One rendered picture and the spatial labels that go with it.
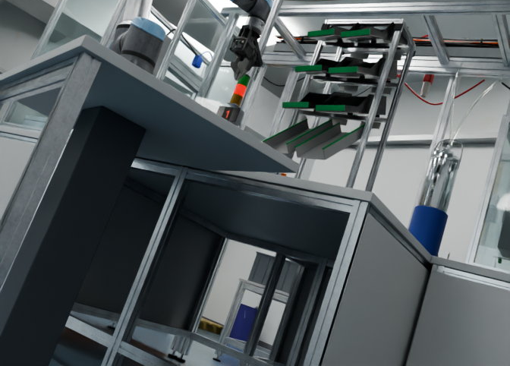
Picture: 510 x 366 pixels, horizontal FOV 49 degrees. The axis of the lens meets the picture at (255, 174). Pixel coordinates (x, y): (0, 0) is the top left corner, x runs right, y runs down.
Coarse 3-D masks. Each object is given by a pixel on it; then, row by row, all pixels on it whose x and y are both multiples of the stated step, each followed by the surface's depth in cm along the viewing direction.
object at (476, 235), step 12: (504, 120) 238; (504, 132) 236; (492, 156) 235; (492, 168) 233; (492, 180) 231; (480, 204) 230; (480, 216) 229; (480, 228) 226; (468, 252) 225; (480, 264) 221
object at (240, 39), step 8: (240, 32) 216; (248, 32) 217; (256, 32) 216; (232, 40) 216; (240, 40) 214; (248, 40) 213; (232, 48) 215; (240, 48) 212; (248, 48) 214; (256, 48) 218; (240, 56) 218; (248, 56) 215
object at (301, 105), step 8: (304, 96) 226; (312, 96) 230; (320, 96) 234; (328, 96) 236; (336, 96) 221; (288, 104) 215; (296, 104) 213; (304, 104) 210; (312, 104) 210; (320, 104) 214; (328, 104) 217
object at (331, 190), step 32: (160, 192) 291; (192, 192) 257; (224, 192) 229; (320, 192) 173; (352, 192) 167; (224, 224) 326; (256, 224) 283; (288, 224) 249; (320, 224) 223; (320, 256) 314
